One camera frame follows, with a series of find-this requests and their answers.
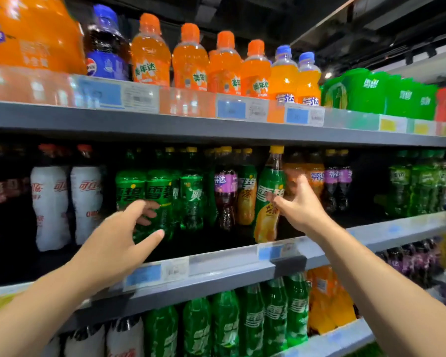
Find person's left hand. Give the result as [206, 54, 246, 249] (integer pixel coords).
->
[80, 199, 167, 293]

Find green Sprite multipacks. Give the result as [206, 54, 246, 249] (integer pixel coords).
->
[321, 67, 393, 116]
[387, 74, 421, 119]
[416, 83, 438, 121]

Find person's left forearm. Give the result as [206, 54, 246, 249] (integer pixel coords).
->
[0, 260, 112, 357]

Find purple label bottle yellow cap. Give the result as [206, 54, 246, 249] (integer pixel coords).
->
[213, 147, 239, 232]
[336, 149, 354, 211]
[323, 149, 340, 213]

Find grey store shelving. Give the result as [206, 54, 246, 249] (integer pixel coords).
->
[0, 63, 446, 357]

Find large cola bottle blue cap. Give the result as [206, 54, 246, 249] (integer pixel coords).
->
[83, 5, 132, 81]

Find yellow cap Sprite tea bottles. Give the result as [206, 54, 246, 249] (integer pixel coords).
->
[253, 145, 288, 244]

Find row of dark green bottles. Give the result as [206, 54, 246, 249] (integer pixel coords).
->
[115, 147, 209, 244]

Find person's right hand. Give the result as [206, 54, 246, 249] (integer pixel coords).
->
[274, 175, 335, 244]

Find row of purple label bottles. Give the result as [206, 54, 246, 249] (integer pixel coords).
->
[375, 241, 440, 289]

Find row of green soda bottles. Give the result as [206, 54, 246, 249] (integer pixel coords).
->
[143, 275, 312, 357]

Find white cola bottle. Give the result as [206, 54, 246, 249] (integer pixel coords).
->
[31, 143, 72, 253]
[41, 334, 62, 357]
[63, 323, 107, 357]
[106, 316, 147, 357]
[69, 145, 105, 246]

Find row of green-capped lime bottles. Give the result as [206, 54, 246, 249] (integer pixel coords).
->
[389, 148, 446, 219]

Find orange soda bottle blue cap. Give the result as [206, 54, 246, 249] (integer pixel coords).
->
[296, 52, 323, 107]
[269, 45, 300, 105]

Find person's right forearm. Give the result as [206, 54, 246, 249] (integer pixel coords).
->
[312, 219, 446, 357]

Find orange Fanta multipack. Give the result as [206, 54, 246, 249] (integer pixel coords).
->
[0, 0, 88, 75]

